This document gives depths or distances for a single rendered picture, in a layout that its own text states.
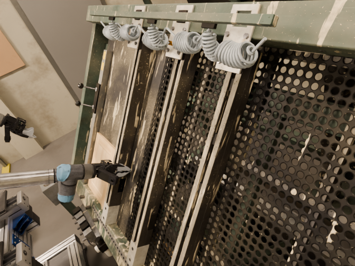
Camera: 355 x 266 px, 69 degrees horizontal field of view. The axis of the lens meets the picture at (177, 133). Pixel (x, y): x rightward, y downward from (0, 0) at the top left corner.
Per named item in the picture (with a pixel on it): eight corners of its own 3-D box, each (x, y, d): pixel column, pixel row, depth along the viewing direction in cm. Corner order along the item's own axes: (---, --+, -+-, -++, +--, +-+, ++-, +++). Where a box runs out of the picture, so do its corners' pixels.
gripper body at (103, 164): (111, 159, 138) (89, 159, 130) (118, 166, 132) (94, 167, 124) (109, 171, 140) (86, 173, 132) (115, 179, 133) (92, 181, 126)
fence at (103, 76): (86, 179, 193) (81, 180, 190) (109, 50, 169) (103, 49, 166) (89, 182, 189) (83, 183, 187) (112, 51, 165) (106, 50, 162)
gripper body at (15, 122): (27, 125, 157) (6, 116, 149) (19, 136, 158) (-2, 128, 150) (27, 120, 163) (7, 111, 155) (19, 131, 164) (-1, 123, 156)
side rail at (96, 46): (84, 164, 215) (70, 165, 208) (107, 27, 187) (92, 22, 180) (86, 168, 211) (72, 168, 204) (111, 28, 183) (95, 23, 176)
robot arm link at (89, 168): (86, 168, 121) (83, 183, 123) (95, 167, 124) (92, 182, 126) (81, 161, 127) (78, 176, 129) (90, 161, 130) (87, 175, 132)
